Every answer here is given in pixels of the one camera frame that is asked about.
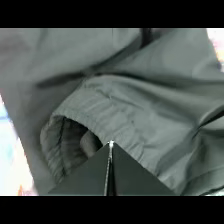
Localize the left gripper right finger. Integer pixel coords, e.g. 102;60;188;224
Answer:
108;140;177;197

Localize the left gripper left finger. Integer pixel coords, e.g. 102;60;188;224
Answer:
47;141;111;197

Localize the black garment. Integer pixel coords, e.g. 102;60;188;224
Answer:
0;27;224;197

